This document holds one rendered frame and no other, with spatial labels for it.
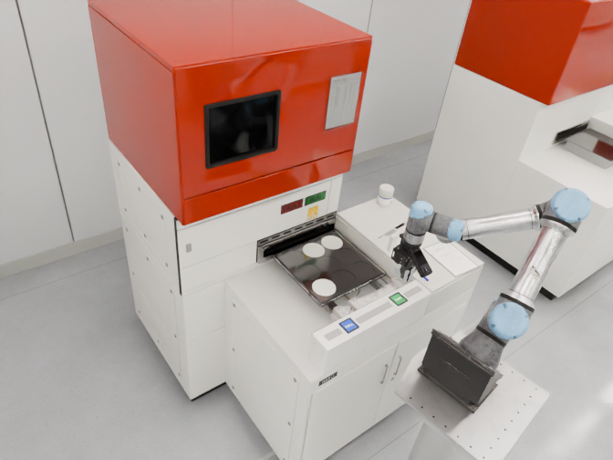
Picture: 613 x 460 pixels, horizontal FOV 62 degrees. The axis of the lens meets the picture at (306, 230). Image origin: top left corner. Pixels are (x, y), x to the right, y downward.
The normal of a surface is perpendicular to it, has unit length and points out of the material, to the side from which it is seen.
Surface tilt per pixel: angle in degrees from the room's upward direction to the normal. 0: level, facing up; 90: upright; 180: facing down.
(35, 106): 90
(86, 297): 0
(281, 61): 90
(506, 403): 0
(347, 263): 0
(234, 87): 90
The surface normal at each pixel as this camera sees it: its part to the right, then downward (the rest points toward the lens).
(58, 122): 0.59, 0.54
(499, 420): 0.10, -0.78
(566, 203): -0.18, -0.26
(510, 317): -0.31, -0.03
